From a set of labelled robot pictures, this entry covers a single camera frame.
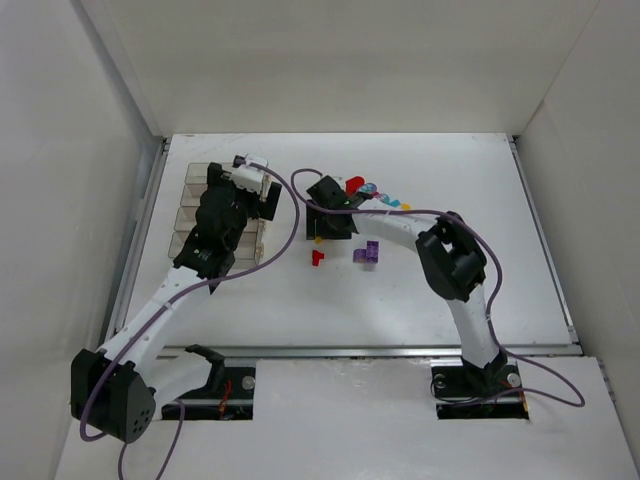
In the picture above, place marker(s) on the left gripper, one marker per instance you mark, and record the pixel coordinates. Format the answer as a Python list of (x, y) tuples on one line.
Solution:
[(240, 189)]

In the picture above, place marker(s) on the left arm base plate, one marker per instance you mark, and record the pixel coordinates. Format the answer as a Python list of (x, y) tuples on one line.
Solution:
[(228, 398)]

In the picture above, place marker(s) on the red round lego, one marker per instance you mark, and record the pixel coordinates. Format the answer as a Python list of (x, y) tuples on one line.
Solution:
[(352, 185)]

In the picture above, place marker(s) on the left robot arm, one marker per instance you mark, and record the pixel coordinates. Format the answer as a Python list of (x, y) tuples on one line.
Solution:
[(119, 388)]

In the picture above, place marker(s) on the purple flower lego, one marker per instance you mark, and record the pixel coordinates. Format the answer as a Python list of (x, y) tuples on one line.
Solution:
[(369, 188)]

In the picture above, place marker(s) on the teal frog lego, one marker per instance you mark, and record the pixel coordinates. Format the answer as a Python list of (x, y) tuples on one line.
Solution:
[(385, 199)]

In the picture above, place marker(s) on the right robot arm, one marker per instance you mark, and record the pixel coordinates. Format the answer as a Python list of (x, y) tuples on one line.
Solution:
[(453, 262)]

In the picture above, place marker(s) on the small red lego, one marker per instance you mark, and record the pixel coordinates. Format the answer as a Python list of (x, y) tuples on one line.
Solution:
[(317, 257)]

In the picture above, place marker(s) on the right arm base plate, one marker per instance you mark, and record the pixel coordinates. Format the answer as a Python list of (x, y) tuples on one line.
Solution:
[(459, 397)]

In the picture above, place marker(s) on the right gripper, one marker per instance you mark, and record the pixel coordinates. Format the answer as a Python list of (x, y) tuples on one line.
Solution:
[(327, 215)]

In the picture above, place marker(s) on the purple lego block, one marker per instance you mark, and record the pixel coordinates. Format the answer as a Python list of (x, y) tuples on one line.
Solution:
[(368, 256)]

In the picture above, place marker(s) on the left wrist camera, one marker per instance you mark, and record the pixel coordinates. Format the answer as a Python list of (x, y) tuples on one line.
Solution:
[(248, 174)]

